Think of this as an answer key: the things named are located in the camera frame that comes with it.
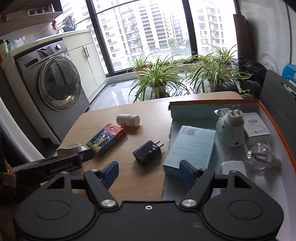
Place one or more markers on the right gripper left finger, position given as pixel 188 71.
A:
pixel 97 184

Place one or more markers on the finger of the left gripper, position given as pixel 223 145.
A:
pixel 86 155

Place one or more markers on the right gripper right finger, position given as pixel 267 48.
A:
pixel 200 183

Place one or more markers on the red blue playing card box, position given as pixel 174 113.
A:
pixel 105 139

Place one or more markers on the teal white paper box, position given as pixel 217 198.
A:
pixel 192 144

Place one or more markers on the black power adapter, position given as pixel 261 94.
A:
pixel 148 152

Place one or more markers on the white cup-shaped adapter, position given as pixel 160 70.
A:
pixel 69 150

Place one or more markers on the white square charger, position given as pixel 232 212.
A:
pixel 228 166

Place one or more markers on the white pill bottle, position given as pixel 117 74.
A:
pixel 130 120

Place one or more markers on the white round plug device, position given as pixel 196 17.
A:
pixel 231 128

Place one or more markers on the clear plastic bulb object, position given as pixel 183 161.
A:
pixel 260 156

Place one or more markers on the grey washing machine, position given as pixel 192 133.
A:
pixel 54 86

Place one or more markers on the black dumbbell far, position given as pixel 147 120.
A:
pixel 228 86

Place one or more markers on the black dumbbell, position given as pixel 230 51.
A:
pixel 251 89
pixel 228 86

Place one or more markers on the back left spider plant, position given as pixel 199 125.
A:
pixel 139 64

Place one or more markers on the spider plant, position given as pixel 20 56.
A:
pixel 210 73
pixel 139 64
pixel 159 79
pixel 222 55

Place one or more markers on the black dumbbell near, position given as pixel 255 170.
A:
pixel 251 89

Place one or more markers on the front left spider plant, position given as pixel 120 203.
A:
pixel 159 79

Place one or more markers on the front right spider plant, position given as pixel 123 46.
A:
pixel 210 73

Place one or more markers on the grey folding chair back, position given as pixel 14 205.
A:
pixel 279 102

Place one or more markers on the black bag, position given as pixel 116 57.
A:
pixel 257 70

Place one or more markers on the back right spider plant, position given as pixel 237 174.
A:
pixel 222 55

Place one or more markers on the white fan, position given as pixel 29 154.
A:
pixel 269 62

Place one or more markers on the blue plastic stool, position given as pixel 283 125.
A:
pixel 289 74

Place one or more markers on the rolled brown mat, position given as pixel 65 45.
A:
pixel 244 44

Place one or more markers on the white cabinet with handles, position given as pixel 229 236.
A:
pixel 84 55

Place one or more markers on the wooden wall shelf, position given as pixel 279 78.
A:
pixel 27 21

